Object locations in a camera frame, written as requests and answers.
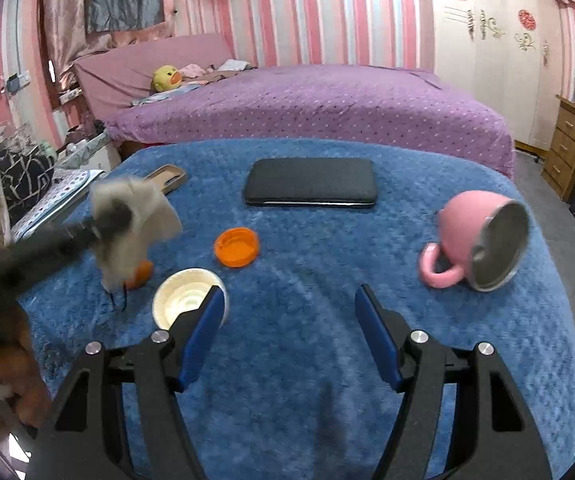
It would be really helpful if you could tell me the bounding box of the white plastic lid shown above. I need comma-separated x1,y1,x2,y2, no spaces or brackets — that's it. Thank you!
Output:
152,268,229,330

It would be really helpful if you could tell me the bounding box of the orange bottle cap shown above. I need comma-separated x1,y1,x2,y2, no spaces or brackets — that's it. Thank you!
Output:
214,228,260,269

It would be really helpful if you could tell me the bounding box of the beige tissue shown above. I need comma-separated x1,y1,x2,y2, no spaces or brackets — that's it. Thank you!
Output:
90,177,182,292

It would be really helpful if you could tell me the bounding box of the person's left hand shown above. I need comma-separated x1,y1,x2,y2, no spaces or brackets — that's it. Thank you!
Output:
0,303,54,430

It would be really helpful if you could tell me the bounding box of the black patterned bag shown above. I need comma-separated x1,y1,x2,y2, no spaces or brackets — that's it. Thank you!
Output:
0,148,54,226

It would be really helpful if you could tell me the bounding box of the blue knitted blanket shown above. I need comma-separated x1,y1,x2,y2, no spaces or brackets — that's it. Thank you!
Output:
21,139,575,479

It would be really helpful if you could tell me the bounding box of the pink steel-lined mug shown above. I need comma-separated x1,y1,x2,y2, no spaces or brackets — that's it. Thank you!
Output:
419,190,530,292

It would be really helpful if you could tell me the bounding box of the black smartphone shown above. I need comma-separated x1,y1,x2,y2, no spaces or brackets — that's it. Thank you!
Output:
243,157,377,208

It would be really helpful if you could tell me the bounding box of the pink headboard cover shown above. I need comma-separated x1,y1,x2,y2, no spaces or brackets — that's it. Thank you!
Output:
73,34,233,120

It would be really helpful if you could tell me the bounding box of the purple dotted bed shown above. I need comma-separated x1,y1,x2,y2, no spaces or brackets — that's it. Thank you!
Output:
104,65,515,178

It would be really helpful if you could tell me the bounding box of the yellow duck plush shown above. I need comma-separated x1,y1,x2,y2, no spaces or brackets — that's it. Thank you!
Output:
152,65,184,92

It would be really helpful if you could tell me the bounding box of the wooden desk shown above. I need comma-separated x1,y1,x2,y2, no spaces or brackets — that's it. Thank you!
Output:
541,96,575,203

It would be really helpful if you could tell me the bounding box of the white wardrobe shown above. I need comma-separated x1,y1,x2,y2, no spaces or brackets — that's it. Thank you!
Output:
432,0,563,151

